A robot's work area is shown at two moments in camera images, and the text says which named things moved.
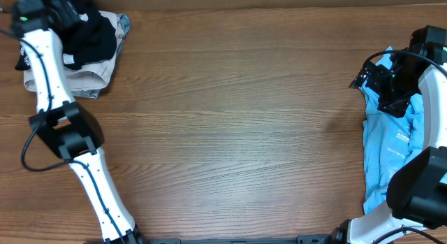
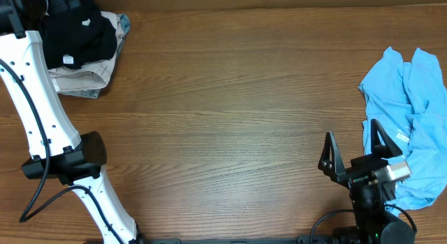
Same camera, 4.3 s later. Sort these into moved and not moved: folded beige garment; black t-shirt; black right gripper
Moved: black right gripper
Not moved: black t-shirt; folded beige garment
